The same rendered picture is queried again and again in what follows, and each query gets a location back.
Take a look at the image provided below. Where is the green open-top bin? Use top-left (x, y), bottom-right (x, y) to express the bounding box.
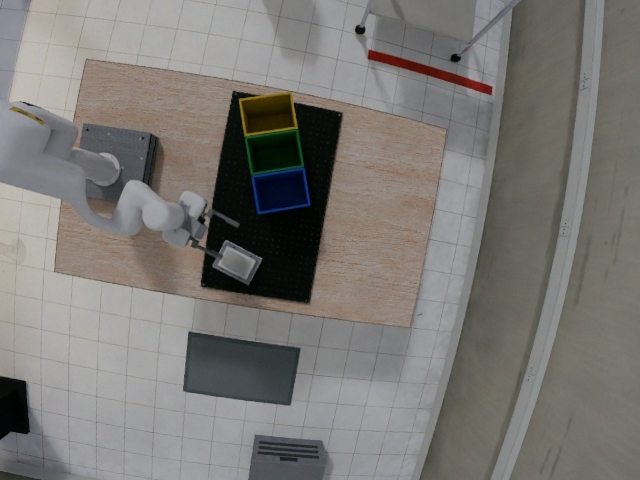
top-left (245, 129), bottom-right (304, 176)

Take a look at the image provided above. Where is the yellow open-top bin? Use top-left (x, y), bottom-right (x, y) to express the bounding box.
top-left (239, 92), bottom-right (298, 137)

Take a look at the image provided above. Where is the blue bin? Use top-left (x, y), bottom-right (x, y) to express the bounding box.
top-left (251, 167), bottom-right (311, 214)

